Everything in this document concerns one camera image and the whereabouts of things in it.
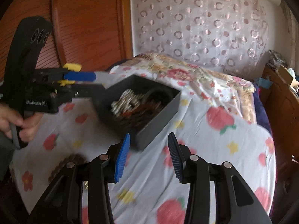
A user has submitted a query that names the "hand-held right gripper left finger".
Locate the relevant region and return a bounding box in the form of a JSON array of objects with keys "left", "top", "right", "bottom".
[{"left": 29, "top": 133, "right": 131, "bottom": 224}]

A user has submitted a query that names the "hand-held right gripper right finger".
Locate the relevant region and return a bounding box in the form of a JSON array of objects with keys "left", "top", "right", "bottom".
[{"left": 168, "top": 132, "right": 274, "bottom": 224}]

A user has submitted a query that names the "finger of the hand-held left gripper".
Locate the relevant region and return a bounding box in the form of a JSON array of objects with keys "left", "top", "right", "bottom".
[
  {"left": 35, "top": 63, "right": 97, "bottom": 85},
  {"left": 58, "top": 84, "right": 107, "bottom": 99}
]

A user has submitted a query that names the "pearl necklace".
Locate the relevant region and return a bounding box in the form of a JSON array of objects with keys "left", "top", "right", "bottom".
[{"left": 110, "top": 89, "right": 146, "bottom": 120}]

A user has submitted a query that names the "black jewelry box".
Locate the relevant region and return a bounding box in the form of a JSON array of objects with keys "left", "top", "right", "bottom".
[{"left": 92, "top": 75, "right": 182, "bottom": 152}]

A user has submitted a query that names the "red bracelet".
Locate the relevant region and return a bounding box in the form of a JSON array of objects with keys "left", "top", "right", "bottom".
[{"left": 120, "top": 105, "right": 165, "bottom": 127}]

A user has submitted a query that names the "brown bead bracelet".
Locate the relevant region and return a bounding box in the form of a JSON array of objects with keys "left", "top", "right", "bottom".
[{"left": 48, "top": 153, "right": 88, "bottom": 183}]

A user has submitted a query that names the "person's left hand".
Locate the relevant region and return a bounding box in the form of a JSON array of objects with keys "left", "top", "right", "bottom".
[{"left": 0, "top": 103, "right": 41, "bottom": 143}]

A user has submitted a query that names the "strawberry print bed sheet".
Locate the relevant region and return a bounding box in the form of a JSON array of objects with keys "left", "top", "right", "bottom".
[{"left": 9, "top": 64, "right": 278, "bottom": 224}]

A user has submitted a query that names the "wooden wardrobe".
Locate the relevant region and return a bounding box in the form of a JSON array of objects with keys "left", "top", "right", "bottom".
[{"left": 0, "top": 0, "right": 134, "bottom": 81}]

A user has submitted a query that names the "floral quilt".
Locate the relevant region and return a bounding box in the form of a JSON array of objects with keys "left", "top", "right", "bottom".
[{"left": 132, "top": 52, "right": 257, "bottom": 125}]

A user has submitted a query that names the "dark blue blanket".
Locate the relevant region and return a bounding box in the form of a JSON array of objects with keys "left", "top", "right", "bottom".
[{"left": 253, "top": 83, "right": 276, "bottom": 134}]

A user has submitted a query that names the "blue plastic bag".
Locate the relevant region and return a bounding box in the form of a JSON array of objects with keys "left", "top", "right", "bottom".
[{"left": 253, "top": 77, "right": 269, "bottom": 89}]

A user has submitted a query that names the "wooden cabinet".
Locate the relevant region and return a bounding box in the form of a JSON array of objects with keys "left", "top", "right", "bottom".
[{"left": 258, "top": 65, "right": 299, "bottom": 186}]

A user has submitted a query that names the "circle patterned sheer curtain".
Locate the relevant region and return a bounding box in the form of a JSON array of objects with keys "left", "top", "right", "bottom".
[{"left": 130, "top": 0, "right": 281, "bottom": 75}]

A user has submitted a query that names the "cardboard box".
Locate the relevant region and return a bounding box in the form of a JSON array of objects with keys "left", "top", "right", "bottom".
[{"left": 277, "top": 66, "right": 299, "bottom": 86}]

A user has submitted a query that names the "pile of newspapers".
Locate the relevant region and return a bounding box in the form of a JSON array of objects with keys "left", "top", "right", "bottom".
[{"left": 267, "top": 50, "right": 289, "bottom": 71}]

